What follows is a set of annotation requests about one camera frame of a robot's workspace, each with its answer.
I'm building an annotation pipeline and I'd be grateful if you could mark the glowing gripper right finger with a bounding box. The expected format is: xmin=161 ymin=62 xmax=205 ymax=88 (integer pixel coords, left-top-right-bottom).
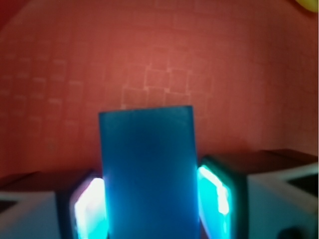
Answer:
xmin=197 ymin=149 xmax=319 ymax=239

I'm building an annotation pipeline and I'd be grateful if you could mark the yellow rubber duck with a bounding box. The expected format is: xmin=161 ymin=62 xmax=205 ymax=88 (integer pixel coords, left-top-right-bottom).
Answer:
xmin=296 ymin=0 xmax=319 ymax=13

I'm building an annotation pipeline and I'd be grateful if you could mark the red plastic tray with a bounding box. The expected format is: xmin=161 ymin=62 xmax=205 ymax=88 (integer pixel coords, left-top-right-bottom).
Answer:
xmin=0 ymin=0 xmax=319 ymax=175

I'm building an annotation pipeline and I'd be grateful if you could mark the blue rectangular block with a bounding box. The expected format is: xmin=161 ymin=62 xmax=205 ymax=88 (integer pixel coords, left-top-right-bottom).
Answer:
xmin=99 ymin=106 xmax=200 ymax=239

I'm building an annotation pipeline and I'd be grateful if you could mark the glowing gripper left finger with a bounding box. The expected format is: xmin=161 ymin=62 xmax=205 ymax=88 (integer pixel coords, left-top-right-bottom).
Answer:
xmin=0 ymin=170 xmax=109 ymax=239

